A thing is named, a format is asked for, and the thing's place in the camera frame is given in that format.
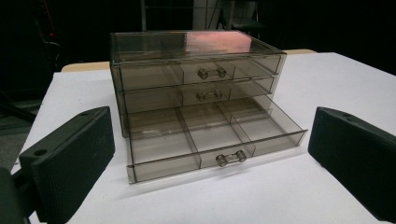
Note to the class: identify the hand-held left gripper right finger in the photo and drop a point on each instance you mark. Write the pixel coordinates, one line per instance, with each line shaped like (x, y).
(355, 155)

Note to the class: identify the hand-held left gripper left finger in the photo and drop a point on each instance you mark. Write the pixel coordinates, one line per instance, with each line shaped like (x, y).
(71, 161)

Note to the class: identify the clear smoky plastic drawer cabinet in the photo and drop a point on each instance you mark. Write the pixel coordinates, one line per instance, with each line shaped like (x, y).
(149, 46)

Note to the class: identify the clear smoky bottom drawer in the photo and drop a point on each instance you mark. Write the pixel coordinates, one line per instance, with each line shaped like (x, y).
(214, 140)

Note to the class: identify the clear smoky drawer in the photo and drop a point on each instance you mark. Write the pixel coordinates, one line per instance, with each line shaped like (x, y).
(202, 95)
(205, 72)
(214, 140)

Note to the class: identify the clear smoky middle drawer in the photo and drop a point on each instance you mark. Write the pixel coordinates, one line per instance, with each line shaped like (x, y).
(202, 95)

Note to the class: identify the clear smoky top drawer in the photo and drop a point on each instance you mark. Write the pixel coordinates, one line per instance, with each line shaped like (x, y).
(205, 72)

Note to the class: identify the metal stand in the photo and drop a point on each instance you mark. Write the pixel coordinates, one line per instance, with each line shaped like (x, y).
(144, 15)

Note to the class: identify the dark folding chair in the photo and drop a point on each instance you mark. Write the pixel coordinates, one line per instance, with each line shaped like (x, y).
(244, 15)

